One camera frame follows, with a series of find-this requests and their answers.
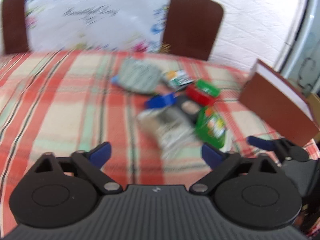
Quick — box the floral plastic bedding bag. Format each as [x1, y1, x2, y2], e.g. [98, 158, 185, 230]
[24, 0, 173, 53]

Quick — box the black packet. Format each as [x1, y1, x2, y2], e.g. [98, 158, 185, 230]
[174, 96, 201, 126]

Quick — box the green snack bag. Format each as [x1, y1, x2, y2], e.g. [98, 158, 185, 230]
[194, 106, 227, 149]

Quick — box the red box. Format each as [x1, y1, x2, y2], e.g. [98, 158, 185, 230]
[185, 84, 218, 106]

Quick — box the grey packet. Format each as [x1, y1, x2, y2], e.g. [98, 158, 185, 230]
[111, 58, 163, 95]

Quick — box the brown cardboard box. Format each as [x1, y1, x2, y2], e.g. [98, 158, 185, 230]
[239, 59, 320, 147]

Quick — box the silver packet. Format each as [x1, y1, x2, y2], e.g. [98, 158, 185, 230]
[136, 106, 203, 158]

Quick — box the red plaid blanket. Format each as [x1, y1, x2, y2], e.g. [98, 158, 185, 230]
[0, 49, 320, 232]

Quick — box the white framed glass door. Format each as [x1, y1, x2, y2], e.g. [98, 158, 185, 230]
[275, 0, 320, 92]

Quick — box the white and green snack packet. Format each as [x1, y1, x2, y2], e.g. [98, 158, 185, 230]
[162, 69, 193, 90]

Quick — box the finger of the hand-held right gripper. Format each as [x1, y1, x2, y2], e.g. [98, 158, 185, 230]
[247, 135, 311, 162]

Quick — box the brown wooden headboard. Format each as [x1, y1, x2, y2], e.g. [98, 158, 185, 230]
[1, 0, 225, 61]

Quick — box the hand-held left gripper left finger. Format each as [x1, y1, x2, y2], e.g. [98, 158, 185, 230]
[34, 141, 123, 195]

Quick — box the blue packet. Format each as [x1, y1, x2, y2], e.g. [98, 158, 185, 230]
[145, 93, 177, 109]

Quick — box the green box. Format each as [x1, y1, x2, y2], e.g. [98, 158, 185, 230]
[195, 79, 221, 98]

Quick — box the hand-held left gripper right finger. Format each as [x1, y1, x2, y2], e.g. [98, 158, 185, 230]
[191, 144, 284, 195]

